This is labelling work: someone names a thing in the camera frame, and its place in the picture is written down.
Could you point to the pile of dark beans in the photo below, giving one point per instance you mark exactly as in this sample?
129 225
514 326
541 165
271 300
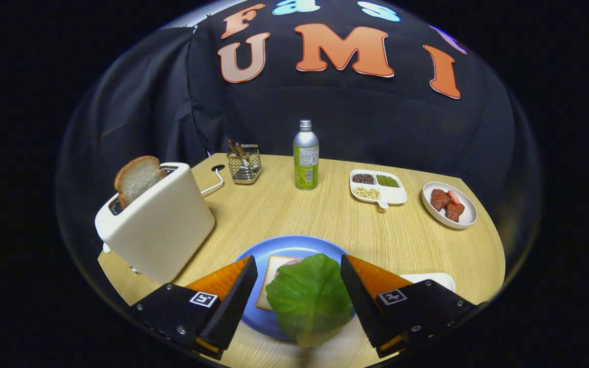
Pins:
363 179

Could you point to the blue plate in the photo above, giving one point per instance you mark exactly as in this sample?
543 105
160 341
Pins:
284 245

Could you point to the green lettuce leaf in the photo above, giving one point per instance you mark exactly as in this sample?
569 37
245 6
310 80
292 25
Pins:
310 301

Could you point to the toasted bread slice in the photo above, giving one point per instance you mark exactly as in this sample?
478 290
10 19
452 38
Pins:
138 179

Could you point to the white oval plate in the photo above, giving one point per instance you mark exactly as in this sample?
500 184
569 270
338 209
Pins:
467 214

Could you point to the white divided dish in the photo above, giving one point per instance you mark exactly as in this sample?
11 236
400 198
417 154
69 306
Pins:
394 195

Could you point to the pink ham slice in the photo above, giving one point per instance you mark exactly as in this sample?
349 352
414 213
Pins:
292 261

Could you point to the wooden sticks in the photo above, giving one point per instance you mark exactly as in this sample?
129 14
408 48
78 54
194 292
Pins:
233 148

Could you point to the pile of yellow beans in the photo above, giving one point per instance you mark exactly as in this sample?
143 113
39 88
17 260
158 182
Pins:
366 193

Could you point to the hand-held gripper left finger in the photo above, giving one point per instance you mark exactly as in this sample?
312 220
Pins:
233 306

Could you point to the white square plate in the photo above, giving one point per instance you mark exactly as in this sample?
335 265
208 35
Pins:
443 280

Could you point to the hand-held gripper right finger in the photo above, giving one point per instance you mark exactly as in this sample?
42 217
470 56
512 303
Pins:
361 306

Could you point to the white toaster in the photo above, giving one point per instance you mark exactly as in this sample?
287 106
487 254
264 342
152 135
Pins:
166 230

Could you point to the silver bottle green label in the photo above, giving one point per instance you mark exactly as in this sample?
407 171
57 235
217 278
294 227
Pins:
306 153

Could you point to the red food slice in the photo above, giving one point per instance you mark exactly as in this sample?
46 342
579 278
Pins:
453 197

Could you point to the pile of green beans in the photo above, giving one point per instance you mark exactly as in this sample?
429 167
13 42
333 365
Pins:
387 181

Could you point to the brown meat piece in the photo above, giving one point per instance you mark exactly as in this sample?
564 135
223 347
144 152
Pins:
439 199
454 212

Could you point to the white square bread slice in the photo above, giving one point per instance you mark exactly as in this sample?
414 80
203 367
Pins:
270 278

